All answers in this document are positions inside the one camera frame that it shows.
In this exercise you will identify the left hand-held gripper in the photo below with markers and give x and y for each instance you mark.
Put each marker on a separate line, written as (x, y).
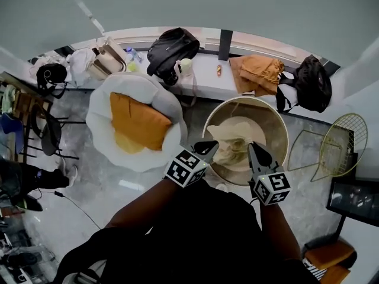
(185, 169)

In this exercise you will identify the person's right forearm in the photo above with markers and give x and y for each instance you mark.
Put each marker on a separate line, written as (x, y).
(279, 232)

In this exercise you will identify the small orange object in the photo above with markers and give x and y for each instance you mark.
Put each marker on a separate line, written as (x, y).
(219, 70)

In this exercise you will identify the orange cushion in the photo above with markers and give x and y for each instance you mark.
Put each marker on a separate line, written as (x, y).
(139, 123)

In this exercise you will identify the person's black clothing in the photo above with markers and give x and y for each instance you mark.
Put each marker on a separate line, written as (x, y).
(192, 241)

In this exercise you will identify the person's left forearm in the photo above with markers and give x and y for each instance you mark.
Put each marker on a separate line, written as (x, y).
(142, 206)

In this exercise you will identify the small black shoulder bag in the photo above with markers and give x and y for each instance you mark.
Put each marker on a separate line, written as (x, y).
(51, 75)

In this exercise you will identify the black post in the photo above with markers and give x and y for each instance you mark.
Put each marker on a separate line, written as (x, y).
(225, 44)

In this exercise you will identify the orange padded stool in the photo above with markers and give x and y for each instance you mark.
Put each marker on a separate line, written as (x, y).
(328, 256)

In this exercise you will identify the yellow cushion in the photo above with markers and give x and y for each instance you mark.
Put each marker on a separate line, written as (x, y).
(128, 145)

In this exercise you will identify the black metal chair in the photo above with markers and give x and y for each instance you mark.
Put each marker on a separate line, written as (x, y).
(50, 135)

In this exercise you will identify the white plastic bag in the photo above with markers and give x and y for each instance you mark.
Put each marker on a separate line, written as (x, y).
(80, 67)

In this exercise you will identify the white round beanbag chair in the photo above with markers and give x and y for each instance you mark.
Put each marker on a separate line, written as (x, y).
(100, 123)

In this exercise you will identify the large black backpack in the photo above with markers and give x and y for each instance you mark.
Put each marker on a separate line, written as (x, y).
(173, 50)

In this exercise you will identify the pale green cloth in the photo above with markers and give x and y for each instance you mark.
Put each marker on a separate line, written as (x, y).
(8, 98)

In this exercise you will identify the wooden shelf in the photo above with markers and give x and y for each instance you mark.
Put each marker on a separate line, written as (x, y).
(22, 99)

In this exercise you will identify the blue chair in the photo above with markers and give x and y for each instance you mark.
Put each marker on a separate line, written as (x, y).
(10, 132)

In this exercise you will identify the round beige basket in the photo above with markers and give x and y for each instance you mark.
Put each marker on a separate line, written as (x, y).
(275, 129)

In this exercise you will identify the white window bench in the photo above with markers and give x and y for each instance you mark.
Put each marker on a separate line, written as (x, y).
(207, 81)

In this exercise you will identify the clear water bottle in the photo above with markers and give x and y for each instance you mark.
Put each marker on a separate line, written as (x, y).
(132, 55)

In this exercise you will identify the beige tote bag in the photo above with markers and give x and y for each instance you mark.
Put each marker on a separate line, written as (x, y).
(108, 61)

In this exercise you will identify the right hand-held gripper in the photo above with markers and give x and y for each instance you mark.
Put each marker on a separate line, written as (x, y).
(272, 188)

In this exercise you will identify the beige clothes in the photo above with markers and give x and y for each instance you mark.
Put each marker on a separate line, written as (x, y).
(234, 135)

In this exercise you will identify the black monitor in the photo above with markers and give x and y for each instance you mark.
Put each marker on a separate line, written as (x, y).
(355, 200)

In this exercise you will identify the orange brown jacket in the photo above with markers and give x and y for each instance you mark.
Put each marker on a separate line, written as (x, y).
(257, 72)

